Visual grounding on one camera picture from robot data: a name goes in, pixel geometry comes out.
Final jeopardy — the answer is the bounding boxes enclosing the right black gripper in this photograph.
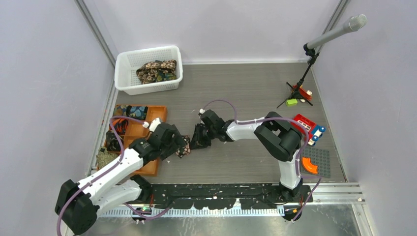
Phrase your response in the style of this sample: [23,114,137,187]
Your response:
[189,123,217,149]

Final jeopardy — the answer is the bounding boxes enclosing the black pink floral tie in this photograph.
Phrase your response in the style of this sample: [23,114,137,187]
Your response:
[176,135,191,158]

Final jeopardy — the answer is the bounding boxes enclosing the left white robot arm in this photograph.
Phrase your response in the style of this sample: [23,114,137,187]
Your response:
[55,118,190,236]

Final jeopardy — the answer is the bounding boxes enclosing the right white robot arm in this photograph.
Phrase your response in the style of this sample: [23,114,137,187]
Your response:
[190,109,303,202]

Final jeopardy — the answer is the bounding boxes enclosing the floral ties in basket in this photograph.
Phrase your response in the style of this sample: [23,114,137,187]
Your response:
[136,59,177,84]

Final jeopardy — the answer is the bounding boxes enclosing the orange wooden compartment tray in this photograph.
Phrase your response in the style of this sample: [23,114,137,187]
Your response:
[101,105,168,177]

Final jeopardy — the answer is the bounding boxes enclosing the blue floral rolled tie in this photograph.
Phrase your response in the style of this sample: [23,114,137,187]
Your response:
[126,106,149,120]

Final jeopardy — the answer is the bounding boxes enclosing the orange striped rolled tie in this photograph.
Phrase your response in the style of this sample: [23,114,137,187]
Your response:
[111,118,129,135]

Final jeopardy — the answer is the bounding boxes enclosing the dark patterned rolled tie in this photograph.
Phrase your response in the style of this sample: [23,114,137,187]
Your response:
[105,130,121,152]

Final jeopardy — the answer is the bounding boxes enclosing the yellow floral rolled tie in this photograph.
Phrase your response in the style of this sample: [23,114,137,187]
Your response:
[113,105,129,117]

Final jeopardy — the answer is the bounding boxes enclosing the olive patterned rolled tie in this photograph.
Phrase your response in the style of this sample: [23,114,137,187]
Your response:
[96,147,118,170]

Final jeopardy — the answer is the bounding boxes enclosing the white plastic basket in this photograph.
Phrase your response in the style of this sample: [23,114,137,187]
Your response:
[114,46,183,95]

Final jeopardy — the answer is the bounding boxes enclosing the green toy block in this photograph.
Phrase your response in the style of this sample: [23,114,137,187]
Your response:
[285,99,298,107]

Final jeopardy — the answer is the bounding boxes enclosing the orange curved toy piece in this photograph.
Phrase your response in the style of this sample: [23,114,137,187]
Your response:
[301,157,318,175]

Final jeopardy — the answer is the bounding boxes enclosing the red toy bus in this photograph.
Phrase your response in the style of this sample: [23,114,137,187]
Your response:
[294,114,327,147]

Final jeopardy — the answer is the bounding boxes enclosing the red toy piece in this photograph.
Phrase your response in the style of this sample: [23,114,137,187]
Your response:
[292,85,312,102]

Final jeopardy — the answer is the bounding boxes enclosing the grey studded baseplate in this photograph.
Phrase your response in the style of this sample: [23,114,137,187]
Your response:
[300,147,331,178]

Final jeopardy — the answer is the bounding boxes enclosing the black microphone tripod stand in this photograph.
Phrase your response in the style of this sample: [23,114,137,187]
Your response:
[276,43,320,109]

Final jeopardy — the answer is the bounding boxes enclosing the grey microphone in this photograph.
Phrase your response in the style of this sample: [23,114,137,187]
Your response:
[304,14,367,50]

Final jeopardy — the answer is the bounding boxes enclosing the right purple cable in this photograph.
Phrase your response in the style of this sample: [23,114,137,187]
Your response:
[199,99,322,222]

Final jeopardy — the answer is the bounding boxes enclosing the purple cable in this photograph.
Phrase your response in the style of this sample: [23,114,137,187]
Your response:
[199,99,322,222]
[56,116,173,236]

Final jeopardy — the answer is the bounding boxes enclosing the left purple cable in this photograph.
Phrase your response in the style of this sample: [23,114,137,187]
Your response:
[56,116,173,236]

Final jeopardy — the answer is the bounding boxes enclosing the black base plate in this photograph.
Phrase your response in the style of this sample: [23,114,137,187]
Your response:
[128,183,312,210]

